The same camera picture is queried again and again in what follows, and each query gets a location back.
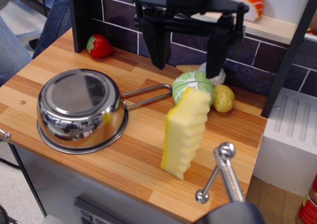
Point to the light wooden shelf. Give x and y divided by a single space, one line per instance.
272 28

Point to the metal clamp screw handle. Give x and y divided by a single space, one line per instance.
223 155

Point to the stainless steel pot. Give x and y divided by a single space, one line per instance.
83 111

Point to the grey oven control panel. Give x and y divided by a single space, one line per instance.
89 214

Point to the person leg in jeans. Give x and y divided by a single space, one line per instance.
13 54

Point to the dark shelf side post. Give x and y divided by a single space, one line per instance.
286 64

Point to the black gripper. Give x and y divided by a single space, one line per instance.
221 20

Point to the green toy cabbage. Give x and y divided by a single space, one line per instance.
195 79

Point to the white ribbed drainer block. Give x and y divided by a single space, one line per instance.
287 157

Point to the yellow sponge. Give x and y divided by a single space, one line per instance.
184 127

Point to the small metal knob left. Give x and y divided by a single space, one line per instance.
4 136

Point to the white toy cauliflower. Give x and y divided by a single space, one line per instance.
217 80

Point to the red toy strawberry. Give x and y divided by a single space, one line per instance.
98 46

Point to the yellow toy potato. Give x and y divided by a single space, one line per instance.
223 98

